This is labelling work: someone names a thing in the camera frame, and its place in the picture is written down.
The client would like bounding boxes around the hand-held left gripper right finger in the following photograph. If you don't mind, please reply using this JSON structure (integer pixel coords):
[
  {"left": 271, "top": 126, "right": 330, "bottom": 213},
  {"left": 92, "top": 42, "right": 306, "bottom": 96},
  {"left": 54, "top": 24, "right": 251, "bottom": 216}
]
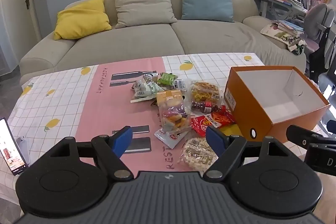
[{"left": 203, "top": 126, "right": 297, "bottom": 179}]

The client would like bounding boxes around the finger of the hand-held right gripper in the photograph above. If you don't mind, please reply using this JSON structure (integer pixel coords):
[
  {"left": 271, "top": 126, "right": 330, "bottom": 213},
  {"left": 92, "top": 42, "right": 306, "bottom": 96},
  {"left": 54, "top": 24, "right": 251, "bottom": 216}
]
[{"left": 286, "top": 125, "right": 336, "bottom": 150}]

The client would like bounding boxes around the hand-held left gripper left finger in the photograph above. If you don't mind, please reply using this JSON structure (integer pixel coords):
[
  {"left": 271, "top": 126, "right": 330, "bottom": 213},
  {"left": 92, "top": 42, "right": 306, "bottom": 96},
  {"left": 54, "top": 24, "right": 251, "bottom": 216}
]
[{"left": 39, "top": 126, "right": 133, "bottom": 180}]

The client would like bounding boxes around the red snack packet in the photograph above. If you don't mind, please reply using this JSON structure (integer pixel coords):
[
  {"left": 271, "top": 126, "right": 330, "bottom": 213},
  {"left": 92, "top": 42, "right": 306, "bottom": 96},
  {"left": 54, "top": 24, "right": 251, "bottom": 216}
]
[{"left": 191, "top": 111, "right": 236, "bottom": 138}]

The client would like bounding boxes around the rice puff cake packet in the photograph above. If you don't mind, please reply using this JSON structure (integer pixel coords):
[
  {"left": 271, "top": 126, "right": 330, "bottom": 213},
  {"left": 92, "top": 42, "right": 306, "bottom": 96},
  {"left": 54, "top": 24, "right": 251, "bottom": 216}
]
[{"left": 178, "top": 137, "right": 219, "bottom": 171}]

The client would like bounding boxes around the orange cardboard box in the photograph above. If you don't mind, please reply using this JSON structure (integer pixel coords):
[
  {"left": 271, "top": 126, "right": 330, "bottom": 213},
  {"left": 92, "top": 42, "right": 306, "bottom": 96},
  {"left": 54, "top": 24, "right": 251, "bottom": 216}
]
[{"left": 224, "top": 65, "right": 331, "bottom": 143}]

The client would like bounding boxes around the yellow waffle packet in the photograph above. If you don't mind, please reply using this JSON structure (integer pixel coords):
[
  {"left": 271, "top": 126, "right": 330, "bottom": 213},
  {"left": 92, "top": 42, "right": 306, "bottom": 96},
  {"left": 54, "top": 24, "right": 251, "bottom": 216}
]
[{"left": 189, "top": 81, "right": 221, "bottom": 106}]

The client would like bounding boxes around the green raisin packet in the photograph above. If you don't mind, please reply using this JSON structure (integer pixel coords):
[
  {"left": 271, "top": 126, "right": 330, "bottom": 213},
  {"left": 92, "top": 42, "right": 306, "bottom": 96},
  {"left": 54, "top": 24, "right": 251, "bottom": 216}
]
[{"left": 157, "top": 72, "right": 176, "bottom": 86}]

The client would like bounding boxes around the yellow snack packet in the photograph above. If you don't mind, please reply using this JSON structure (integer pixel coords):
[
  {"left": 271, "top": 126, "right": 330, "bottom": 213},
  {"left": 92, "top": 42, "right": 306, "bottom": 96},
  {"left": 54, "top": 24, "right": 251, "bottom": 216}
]
[{"left": 219, "top": 124, "right": 243, "bottom": 138}]

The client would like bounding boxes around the white sachet red label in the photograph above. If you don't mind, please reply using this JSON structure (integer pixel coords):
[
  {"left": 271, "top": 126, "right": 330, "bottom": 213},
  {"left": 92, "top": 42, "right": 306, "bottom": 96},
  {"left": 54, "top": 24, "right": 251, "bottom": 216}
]
[{"left": 154, "top": 126, "right": 190, "bottom": 149}]

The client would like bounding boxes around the clear candy bag orange header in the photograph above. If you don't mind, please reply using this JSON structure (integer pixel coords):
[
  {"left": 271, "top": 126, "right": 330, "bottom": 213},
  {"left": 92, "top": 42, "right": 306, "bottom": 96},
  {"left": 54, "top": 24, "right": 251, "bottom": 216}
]
[{"left": 156, "top": 90, "right": 192, "bottom": 135}]

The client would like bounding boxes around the pink white checked tablecloth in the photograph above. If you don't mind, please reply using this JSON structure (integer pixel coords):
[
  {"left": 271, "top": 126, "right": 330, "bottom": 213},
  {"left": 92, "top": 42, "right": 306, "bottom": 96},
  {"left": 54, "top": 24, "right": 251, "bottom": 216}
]
[{"left": 7, "top": 52, "right": 336, "bottom": 177}]

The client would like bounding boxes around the white phone stand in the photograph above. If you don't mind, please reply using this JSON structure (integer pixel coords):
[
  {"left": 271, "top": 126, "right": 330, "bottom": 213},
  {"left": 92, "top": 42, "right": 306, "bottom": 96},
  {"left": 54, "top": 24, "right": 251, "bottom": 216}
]
[{"left": 16, "top": 136, "right": 31, "bottom": 166}]

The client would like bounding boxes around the beige sofa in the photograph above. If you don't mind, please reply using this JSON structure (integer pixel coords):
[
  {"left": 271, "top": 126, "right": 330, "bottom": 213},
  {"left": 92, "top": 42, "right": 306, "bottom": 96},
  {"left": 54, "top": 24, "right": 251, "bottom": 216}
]
[{"left": 20, "top": 0, "right": 307, "bottom": 83}]

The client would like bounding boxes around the stack of magazines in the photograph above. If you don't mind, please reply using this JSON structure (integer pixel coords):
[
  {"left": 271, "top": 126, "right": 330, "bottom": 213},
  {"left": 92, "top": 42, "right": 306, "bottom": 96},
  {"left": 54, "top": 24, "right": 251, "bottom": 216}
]
[{"left": 261, "top": 23, "right": 307, "bottom": 56}]

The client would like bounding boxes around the stack of books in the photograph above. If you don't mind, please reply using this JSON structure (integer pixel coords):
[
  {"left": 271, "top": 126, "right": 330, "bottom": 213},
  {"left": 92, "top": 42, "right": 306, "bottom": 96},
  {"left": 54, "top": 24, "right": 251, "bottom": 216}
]
[{"left": 273, "top": 20, "right": 305, "bottom": 37}]

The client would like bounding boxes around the smartphone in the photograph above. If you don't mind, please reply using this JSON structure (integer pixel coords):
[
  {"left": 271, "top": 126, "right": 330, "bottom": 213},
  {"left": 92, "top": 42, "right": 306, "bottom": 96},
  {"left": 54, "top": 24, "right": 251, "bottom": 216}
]
[{"left": 0, "top": 117, "right": 29, "bottom": 176}]

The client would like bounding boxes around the grey office chair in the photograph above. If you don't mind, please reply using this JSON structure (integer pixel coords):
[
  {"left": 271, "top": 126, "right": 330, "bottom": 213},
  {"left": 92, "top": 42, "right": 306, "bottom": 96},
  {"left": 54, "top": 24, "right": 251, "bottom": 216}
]
[{"left": 303, "top": 3, "right": 336, "bottom": 80}]

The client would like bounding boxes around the yellow pillow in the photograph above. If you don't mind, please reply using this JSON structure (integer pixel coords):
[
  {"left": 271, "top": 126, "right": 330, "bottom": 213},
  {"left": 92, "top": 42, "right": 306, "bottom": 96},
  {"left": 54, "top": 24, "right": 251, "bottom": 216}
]
[{"left": 54, "top": 0, "right": 112, "bottom": 40}]

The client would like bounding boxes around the cluttered desk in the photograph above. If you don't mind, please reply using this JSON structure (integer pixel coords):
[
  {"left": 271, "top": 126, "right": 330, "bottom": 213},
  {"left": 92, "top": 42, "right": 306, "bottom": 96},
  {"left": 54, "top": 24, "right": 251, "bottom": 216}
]
[{"left": 259, "top": 0, "right": 315, "bottom": 21}]

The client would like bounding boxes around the beige pillow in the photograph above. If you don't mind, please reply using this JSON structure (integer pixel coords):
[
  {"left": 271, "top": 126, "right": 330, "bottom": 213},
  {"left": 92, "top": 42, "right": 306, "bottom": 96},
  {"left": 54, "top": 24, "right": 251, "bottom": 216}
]
[{"left": 114, "top": 0, "right": 177, "bottom": 29}]

